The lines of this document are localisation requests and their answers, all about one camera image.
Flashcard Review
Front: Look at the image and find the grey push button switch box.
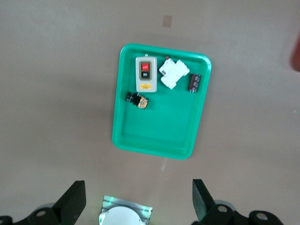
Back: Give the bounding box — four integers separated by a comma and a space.
135, 54, 158, 93

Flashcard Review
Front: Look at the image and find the green plastic tray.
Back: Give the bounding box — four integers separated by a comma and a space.
111, 43, 212, 161

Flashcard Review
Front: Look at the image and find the black terminal block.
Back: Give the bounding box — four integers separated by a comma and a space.
187, 73, 202, 93

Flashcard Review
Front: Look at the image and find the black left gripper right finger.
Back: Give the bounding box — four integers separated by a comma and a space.
192, 179, 238, 225

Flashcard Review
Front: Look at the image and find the red tray holding fittings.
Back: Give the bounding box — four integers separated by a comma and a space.
288, 31, 300, 73

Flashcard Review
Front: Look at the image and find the black yellow push button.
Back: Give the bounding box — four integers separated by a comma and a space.
125, 90, 150, 110

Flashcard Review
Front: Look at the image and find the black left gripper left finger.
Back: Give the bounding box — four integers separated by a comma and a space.
23, 180, 87, 225

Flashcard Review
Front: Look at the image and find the white circuit breaker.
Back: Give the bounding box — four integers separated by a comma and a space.
158, 56, 190, 90

